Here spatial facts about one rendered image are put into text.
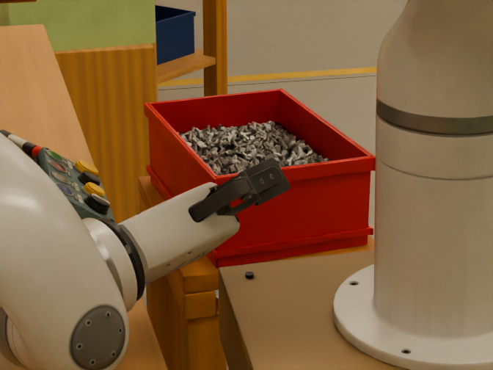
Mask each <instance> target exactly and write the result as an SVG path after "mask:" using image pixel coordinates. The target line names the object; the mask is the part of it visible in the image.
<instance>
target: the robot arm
mask: <svg viewBox="0 0 493 370"><path fill-rule="evenodd" d="M290 187H291V185H290V184H289V182H288V180H287V178H286V177H285V175H284V173H283V171H282V170H281V168H280V166H279V165H278V163H277V161H276V159H274V158H270V159H267V160H265V161H263V162H261V163H259V164H256V165H254V166H252V167H250V168H248V169H246V170H243V171H241V172H240V173H239V174H238V175H237V176H235V177H233V178H231V179H230V180H228V181H226V182H224V183H223V184H221V185H219V186H218V185H217V184H215V183H212V182H209V183H206V184H203V185H201V186H198V187H195V188H193V189H190V190H189V191H187V192H184V193H182V194H180V195H177V196H175V197H173V198H171V199H169V200H166V201H164V202H163V203H160V204H158V205H156V206H154V207H152V208H149V209H148V210H146V211H143V212H141V213H138V214H137V215H135V216H133V217H131V218H129V219H127V220H125V221H123V222H121V223H118V224H116V223H115V222H113V221H111V220H109V219H107V218H98V219H93V218H85V219H81V218H80V216H79V215H78V213H77V212H76V210H75V209H74V207H73V206H72V205H71V203H70V202H69V200H68V199H67V198H66V197H65V195H64V194H63V193H62V191H61V190H60V189H59V187H58V186H57V185H56V184H55V183H54V182H53V181H52V180H51V178H50V177H49V176H48V175H47V174H46V173H45V172H44V171H43V170H42V169H41V168H40V167H39V166H38V165H37V164H36V163H35V162H34V161H33V160H32V159H31V158H30V157H29V156H28V155H27V154H26V153H24V152H23V151H22V150H21V149H20V148H19V147H18V146H17V145H16V144H15V143H14V142H12V141H11V140H10V139H8V138H7V137H6V136H4V135H3V134H2V133H1V132H0V370H114V369H115V368H116V367H117V366H118V365H119V364H120V362H121V360H122V359H123V357H124V355H125V352H126V350H127V347H128V341H129V334H130V332H129V320H128V314H127V312H129V311H130V310H132V308H133V307H134V306H135V303H136V301H138V300H139V299H140V298H141V297H142V295H143V292H144V290H145V285H147V284H148V283H151V282H153V281H154V280H157V279H159V278H161V277H163V276H165V275H167V274H169V273H170V272H174V271H175V270H177V269H180V268H181V267H183V266H186V265H188V264H190V263H192V262H194V261H196V260H198V259H200V258H202V257H203V256H204V255H206V254H208V253H209V252H210V251H212V250H213V249H215V248H216V247H218V246H219V245H221V244H222V243H223V242H225V241H227V240H228V239H229V238H230V237H232V236H233V235H235V234H236V233H237V232H238V230H239V227H240V222H239V219H238V217H237V216H236V214H237V213H239V212H240V211H243V210H244V209H246V208H248V207H250V206H251V205H253V204H255V205H256V206H259V205H260V204H262V203H265V202H266V201H268V200H270V199H272V198H274V197H276V196H278V195H281V194H282V193H284V192H287V191H288V190H289V189H290ZM239 198H240V199H241V200H245V201H244V202H243V203H240V204H238V205H237V206H235V207H233V208H232V206H231V205H230V203H231V202H232V201H234V200H237V199H239ZM333 316H334V321H335V324H336V326H337V328H338V330H339V332H340V333H341V334H342V335H343V337H344V338H345V339H346V340H347V341H348V342H349V343H351V344H352V345H354V346H355V347H356V348H357V349H358V350H360V351H362V352H364V353H365V354H367V355H370V356H371V357H373V358H375V359H377V360H380V361H382V362H385V363H389V364H391V365H394V366H399V367H401V368H405V369H410V370H493V0H408V2H407V3H406V6H405V7H404V9H403V12H402V13H401V15H400V17H399V19H398V20H397V21H396V23H395V24H394V26H393V27H392V28H391V30H390V31H389V32H388V33H387V34H386V36H385V37H384V39H383V41H382V43H381V47H380V49H379V55H378V61H377V71H376V170H375V231H374V264H372V265H370V266H367V267H365V268H364V269H361V270H359V271H358V272H355V273H354V274H353V275H351V276H350V277H348V278H347V279H346V280H345V281H344V282H343V283H342V284H341V285H340V286H339V288H338V290H337V291H336V293H335V297H334V301H333Z"/></svg>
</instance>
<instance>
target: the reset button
mask: <svg viewBox="0 0 493 370"><path fill-rule="evenodd" d="M84 190H85V191H86V192H87V193H89V194H92V193H94V194H97V195H100V196H101V197H103V196H104V193H105V192H104V191H103V190H102V189H101V188H100V187H99V186H98V185H96V184H94V183H91V182H88V183H87V184H85V186H84Z"/></svg>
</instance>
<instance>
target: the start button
mask: <svg viewBox="0 0 493 370"><path fill-rule="evenodd" d="M75 166H76V168H77V169H78V170H80V171H81V172H84V171H87V172H90V173H92V174H94V175H96V176H98V170H97V169H96V168H95V167H94V166H93V165H92V164H90V163H89V162H86V161H84V160H82V159H79V160H78V161H77V162H76V163H75Z"/></svg>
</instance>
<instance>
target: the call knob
mask: <svg viewBox="0 0 493 370"><path fill-rule="evenodd" d="M87 202H88V203H89V204H90V205H92V206H93V207H95V208H96V209H98V210H100V211H103V212H107V211H108V210H109V204H110V202H109V201H107V200H105V199H104V198H103V197H101V196H100V195H97V194H94V193H92V194H90V195H88V197H87Z"/></svg>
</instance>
